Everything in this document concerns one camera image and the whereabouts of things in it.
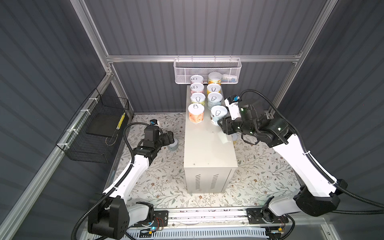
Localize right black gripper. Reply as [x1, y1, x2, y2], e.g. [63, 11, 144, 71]
[215, 114, 253, 139]

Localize teal label can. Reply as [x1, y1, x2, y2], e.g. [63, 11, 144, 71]
[207, 92, 223, 110]

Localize yellow label can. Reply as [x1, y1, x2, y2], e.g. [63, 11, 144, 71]
[191, 93, 206, 106]

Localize pink label can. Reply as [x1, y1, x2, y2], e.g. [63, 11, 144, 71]
[190, 83, 205, 94]
[190, 75, 204, 84]

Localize orange label can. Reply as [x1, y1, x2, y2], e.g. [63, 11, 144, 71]
[208, 72, 223, 85]

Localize pink label can front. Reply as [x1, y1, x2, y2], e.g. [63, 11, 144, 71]
[190, 75, 204, 84]

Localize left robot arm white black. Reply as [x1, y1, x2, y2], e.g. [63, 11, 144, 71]
[85, 124, 175, 240]

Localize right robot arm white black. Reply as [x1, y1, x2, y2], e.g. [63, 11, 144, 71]
[218, 95, 341, 223]

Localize white metal cabinet counter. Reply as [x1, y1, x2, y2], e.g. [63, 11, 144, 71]
[183, 84, 241, 195]

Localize tubes in white basket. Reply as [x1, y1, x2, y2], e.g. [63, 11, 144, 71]
[221, 74, 238, 84]

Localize yellow marker pen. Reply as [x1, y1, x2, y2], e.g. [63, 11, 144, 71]
[116, 112, 126, 130]

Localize floral patterned mat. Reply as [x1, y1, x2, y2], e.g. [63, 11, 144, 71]
[127, 114, 299, 209]

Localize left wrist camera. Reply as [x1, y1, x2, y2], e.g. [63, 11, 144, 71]
[150, 119, 160, 126]

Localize white wire mesh basket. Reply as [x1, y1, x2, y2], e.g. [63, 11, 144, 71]
[173, 57, 242, 84]

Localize black wire wall basket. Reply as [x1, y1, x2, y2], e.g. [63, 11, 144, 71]
[57, 90, 130, 164]

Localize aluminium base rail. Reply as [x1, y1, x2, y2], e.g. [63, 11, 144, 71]
[118, 207, 341, 240]

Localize right black corrugated cable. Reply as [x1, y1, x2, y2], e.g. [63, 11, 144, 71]
[239, 89, 384, 215]

